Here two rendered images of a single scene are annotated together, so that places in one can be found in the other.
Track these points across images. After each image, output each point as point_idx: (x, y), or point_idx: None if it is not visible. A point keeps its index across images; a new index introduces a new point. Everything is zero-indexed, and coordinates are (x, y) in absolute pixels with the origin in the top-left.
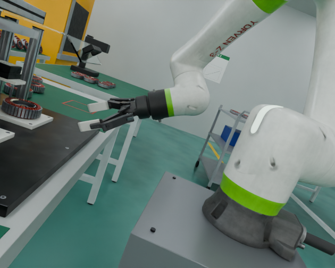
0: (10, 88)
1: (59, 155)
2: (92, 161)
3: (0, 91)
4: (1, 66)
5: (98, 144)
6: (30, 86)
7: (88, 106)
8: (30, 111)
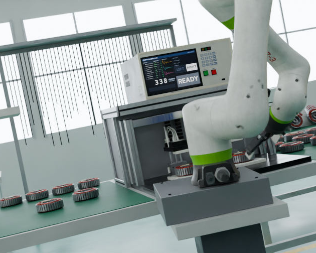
0: (280, 147)
1: None
2: (272, 183)
3: (265, 152)
4: None
5: (284, 169)
6: (313, 140)
7: (271, 139)
8: (237, 156)
